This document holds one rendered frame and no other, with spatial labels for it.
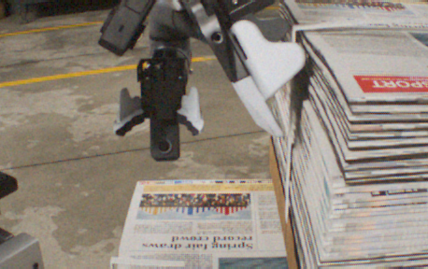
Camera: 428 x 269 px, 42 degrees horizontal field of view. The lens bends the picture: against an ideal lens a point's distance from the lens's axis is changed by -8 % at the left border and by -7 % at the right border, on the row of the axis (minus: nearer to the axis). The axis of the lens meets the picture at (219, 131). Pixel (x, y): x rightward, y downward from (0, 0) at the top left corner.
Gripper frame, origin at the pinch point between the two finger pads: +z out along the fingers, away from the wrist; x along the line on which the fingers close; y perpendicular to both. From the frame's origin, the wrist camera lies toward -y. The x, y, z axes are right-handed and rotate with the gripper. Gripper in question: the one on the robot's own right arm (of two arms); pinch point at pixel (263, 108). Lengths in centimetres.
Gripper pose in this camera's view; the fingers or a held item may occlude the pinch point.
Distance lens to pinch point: 51.7
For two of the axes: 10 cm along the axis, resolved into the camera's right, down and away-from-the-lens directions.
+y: 8.7, -4.6, -1.8
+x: -0.1, -3.8, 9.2
